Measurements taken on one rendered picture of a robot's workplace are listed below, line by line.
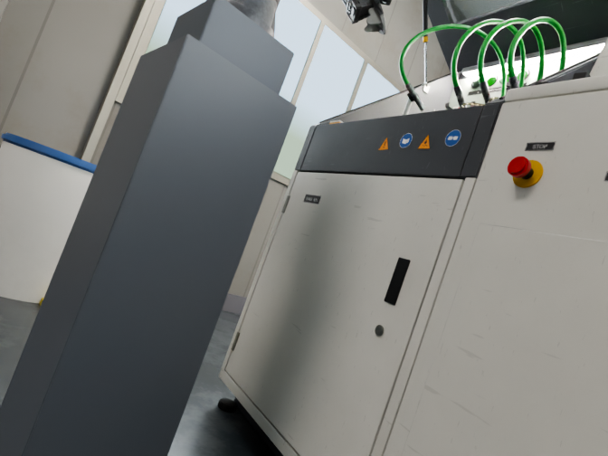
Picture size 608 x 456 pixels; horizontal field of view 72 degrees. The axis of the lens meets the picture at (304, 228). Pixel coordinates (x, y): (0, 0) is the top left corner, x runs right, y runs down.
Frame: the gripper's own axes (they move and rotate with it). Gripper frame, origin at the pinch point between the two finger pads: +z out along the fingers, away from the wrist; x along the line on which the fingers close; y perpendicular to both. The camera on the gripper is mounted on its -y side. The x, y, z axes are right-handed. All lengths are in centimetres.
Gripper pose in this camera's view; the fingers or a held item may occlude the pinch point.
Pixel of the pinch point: (385, 30)
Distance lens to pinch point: 151.8
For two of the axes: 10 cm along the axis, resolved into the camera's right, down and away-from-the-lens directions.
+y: -9.1, 3.7, -1.6
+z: 4.0, 8.8, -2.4
